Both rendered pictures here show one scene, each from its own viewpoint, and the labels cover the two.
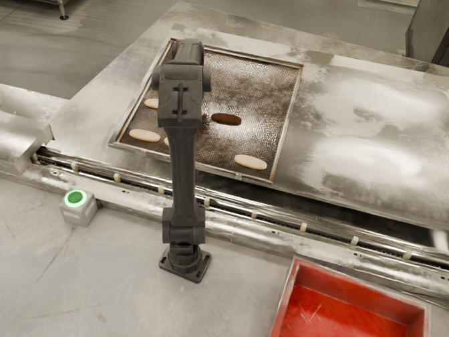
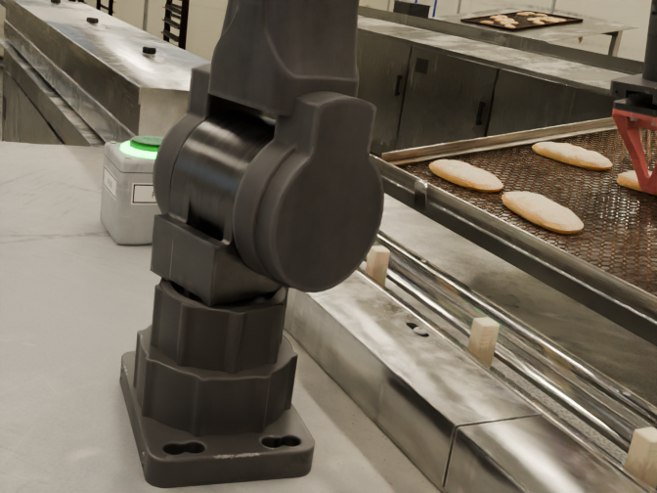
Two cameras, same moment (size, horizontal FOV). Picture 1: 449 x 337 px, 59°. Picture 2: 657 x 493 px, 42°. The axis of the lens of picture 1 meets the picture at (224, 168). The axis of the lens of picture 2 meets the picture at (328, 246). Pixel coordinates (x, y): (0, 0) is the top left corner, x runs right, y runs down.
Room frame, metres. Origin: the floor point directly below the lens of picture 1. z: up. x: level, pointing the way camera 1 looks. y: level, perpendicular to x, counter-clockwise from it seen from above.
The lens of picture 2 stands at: (0.27, -0.27, 1.06)
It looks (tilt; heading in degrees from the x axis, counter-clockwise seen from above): 17 degrees down; 48
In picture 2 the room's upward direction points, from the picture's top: 8 degrees clockwise
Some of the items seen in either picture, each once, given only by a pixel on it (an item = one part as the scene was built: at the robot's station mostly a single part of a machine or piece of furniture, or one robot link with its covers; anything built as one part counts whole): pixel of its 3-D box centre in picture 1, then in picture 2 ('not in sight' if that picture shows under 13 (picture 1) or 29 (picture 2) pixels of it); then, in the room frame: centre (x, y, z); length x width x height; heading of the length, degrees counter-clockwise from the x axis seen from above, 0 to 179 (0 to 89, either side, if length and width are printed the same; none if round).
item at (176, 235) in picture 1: (182, 231); (255, 213); (0.53, 0.09, 0.94); 0.09 x 0.05 x 0.10; 5
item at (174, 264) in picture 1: (185, 254); (216, 355); (0.51, 0.08, 0.86); 0.12 x 0.09 x 0.08; 71
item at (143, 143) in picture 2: (75, 198); (152, 149); (0.63, 0.39, 0.90); 0.04 x 0.04 x 0.02
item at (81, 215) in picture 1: (80, 209); (150, 210); (0.64, 0.39, 0.84); 0.08 x 0.08 x 0.11; 77
